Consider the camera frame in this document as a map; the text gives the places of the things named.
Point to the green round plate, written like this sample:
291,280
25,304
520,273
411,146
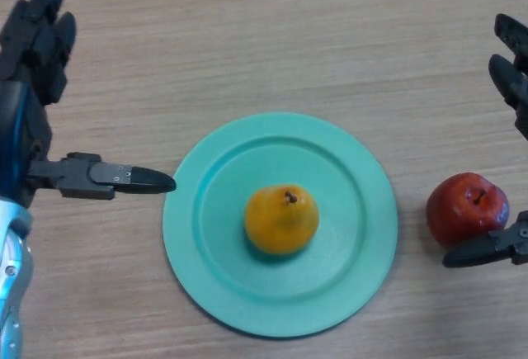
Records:
342,251

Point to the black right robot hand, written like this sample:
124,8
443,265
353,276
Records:
511,82

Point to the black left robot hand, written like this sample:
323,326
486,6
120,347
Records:
24,128

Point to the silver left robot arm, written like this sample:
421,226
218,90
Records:
12,276

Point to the red apple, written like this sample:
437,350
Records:
458,210

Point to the yellow pear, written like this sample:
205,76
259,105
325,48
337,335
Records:
280,223

